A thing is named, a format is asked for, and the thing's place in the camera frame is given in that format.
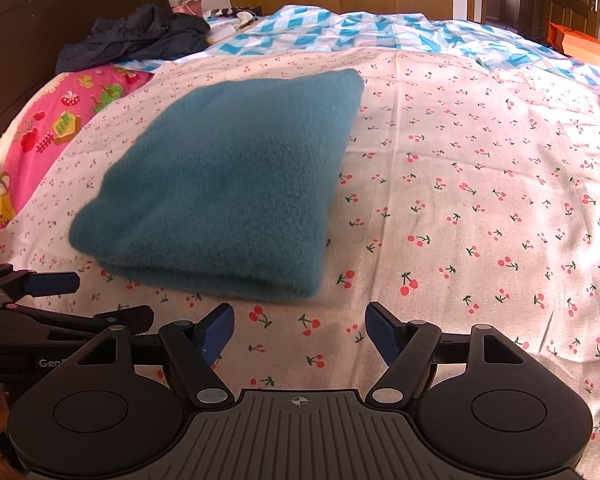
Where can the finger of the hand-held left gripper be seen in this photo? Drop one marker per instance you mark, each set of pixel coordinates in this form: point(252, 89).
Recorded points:
point(95, 321)
point(52, 283)

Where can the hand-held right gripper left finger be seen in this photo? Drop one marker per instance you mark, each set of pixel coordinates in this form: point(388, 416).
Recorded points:
point(220, 325)

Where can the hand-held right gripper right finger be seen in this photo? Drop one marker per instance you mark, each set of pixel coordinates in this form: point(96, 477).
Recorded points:
point(380, 330)

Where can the teal towel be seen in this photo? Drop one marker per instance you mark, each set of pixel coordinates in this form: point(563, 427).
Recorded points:
point(220, 175)

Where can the white cherry print bedsheet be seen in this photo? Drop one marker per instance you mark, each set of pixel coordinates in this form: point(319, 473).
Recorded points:
point(455, 200)

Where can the pink cartoon pillow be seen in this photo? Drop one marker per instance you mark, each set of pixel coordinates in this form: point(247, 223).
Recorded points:
point(65, 115)

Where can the dark navy jacket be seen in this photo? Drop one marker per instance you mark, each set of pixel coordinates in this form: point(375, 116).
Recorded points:
point(130, 35)

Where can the dark brown headboard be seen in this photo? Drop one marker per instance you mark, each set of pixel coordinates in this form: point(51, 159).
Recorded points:
point(40, 15)

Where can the blue white checked quilt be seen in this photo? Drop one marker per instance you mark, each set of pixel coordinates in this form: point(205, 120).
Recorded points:
point(360, 27)

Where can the white bedside clutter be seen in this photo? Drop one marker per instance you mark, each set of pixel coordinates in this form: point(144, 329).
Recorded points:
point(235, 17)

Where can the pink bedside container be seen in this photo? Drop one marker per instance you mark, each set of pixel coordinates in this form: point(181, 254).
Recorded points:
point(187, 6)

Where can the orange paper bag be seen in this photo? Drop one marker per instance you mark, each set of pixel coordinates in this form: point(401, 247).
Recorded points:
point(580, 45)

